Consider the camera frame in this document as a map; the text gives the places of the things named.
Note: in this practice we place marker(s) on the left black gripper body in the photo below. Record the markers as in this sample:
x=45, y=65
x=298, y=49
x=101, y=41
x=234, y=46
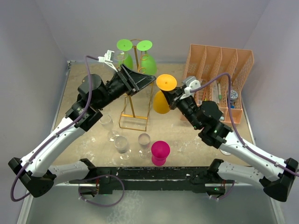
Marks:
x=118, y=86

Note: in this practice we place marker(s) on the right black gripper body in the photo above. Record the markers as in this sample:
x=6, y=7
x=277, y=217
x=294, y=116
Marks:
x=178, y=102

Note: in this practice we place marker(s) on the yellow plastic goblet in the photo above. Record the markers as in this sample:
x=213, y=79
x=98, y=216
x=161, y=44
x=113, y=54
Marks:
x=165, y=83

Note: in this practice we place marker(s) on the large green wine glass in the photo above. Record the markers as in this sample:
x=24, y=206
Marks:
x=147, y=62

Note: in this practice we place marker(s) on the clear glass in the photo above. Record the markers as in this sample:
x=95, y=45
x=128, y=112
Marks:
x=119, y=57
x=144, y=144
x=107, y=122
x=122, y=146

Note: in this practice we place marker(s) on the small green wine glass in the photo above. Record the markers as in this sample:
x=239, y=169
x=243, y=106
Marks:
x=124, y=46

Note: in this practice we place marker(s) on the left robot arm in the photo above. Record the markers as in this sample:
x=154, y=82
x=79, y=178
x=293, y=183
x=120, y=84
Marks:
x=35, y=170

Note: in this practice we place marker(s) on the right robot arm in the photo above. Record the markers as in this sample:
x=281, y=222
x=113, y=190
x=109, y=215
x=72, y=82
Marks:
x=273, y=174

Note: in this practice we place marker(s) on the orange plastic desk organizer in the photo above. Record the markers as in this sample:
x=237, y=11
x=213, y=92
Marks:
x=206, y=62

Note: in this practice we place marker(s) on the round blue tin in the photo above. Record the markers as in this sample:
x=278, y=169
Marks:
x=233, y=96

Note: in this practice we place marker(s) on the pink plastic goblet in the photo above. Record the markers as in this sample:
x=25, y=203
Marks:
x=160, y=151

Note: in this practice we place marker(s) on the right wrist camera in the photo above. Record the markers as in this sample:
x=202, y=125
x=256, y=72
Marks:
x=190, y=83

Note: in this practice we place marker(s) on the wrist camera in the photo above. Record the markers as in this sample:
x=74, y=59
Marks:
x=107, y=59
x=190, y=83

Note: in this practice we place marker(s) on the gold wire glass rack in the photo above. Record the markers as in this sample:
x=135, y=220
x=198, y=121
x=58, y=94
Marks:
x=136, y=111

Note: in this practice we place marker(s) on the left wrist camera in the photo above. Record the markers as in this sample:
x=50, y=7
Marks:
x=107, y=59

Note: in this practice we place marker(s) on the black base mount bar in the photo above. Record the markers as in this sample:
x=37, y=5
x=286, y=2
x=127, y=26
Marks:
x=194, y=179

